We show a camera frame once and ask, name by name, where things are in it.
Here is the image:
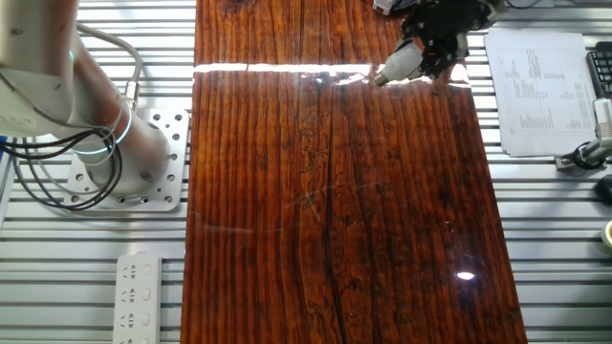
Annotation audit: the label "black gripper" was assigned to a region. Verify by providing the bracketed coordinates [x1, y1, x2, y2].
[395, 0, 507, 80]

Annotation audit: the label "white light bulb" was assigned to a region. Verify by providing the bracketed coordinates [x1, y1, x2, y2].
[373, 41, 426, 88]

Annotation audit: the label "printed paper sheets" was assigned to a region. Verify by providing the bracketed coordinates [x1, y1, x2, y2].
[483, 27, 599, 158]

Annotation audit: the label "black keyboard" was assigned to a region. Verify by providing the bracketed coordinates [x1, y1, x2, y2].
[586, 41, 612, 99]

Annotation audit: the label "grey metal clamp tool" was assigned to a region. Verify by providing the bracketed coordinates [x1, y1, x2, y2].
[555, 138, 612, 172]

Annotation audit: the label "brown wooden board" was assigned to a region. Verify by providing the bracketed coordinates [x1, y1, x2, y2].
[180, 0, 530, 344]

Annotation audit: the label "black round object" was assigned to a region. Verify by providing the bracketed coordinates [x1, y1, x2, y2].
[595, 174, 612, 205]

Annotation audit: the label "white power strip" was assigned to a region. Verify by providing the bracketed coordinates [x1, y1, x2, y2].
[112, 251, 164, 344]

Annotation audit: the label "ribbed silver exterior camera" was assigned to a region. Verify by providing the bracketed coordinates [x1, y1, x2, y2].
[594, 97, 612, 140]

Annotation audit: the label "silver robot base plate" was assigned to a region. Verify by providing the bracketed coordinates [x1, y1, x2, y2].
[61, 107, 191, 212]

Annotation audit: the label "thick grey robot cable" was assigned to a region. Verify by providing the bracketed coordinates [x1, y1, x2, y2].
[76, 23, 144, 111]

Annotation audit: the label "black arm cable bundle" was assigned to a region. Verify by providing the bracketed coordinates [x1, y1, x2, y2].
[0, 126, 124, 211]

